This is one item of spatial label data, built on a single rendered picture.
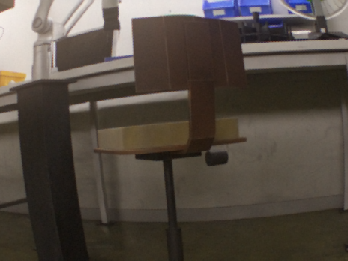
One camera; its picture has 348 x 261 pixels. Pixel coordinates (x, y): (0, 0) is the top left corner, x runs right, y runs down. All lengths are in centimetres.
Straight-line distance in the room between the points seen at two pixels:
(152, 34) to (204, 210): 185
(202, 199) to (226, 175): 22
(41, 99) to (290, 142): 154
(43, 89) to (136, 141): 73
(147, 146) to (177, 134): 9
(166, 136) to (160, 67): 19
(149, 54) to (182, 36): 10
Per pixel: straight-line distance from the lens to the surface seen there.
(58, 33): 218
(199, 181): 282
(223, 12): 260
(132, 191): 299
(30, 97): 186
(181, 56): 114
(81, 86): 208
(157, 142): 118
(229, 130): 128
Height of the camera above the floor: 61
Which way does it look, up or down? 1 degrees down
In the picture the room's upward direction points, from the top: 5 degrees counter-clockwise
